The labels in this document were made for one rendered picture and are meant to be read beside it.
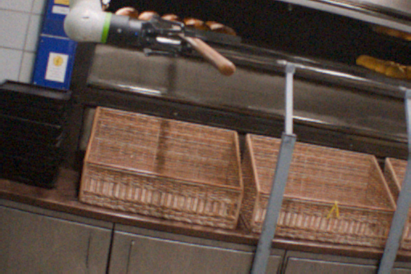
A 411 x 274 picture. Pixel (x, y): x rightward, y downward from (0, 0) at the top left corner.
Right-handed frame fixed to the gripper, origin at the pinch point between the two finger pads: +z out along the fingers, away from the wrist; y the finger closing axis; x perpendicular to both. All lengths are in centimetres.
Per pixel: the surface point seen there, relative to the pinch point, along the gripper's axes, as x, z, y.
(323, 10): -63, 52, -19
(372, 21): -62, 73, -20
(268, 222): -17, 37, 54
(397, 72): -92, 98, -2
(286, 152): -17, 38, 30
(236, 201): -28, 27, 51
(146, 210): -31, -2, 60
